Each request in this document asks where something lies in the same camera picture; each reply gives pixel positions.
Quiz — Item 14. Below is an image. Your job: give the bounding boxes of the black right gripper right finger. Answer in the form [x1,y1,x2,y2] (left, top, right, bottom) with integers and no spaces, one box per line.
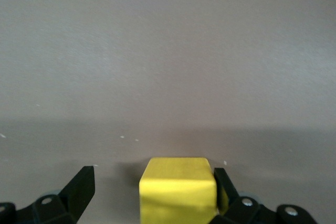
[209,167,318,224]

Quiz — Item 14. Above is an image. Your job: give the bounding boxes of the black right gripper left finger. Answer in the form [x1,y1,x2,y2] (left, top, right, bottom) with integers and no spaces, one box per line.
[0,165,96,224]

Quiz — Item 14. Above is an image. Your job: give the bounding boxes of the yellow cube block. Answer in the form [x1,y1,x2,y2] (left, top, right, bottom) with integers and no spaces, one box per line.
[138,157,230,224]

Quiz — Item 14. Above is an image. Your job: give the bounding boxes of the brown table cover mat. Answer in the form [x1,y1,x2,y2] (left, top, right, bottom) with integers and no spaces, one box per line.
[0,0,336,224]

